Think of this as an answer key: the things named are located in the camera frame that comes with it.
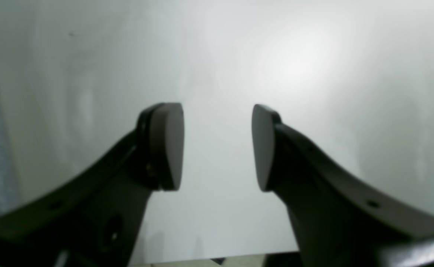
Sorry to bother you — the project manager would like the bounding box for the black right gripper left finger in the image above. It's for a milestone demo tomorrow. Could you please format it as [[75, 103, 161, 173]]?
[[0, 103, 185, 267]]

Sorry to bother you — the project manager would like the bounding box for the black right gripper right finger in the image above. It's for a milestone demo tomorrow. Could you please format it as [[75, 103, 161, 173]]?
[[251, 104, 434, 267]]

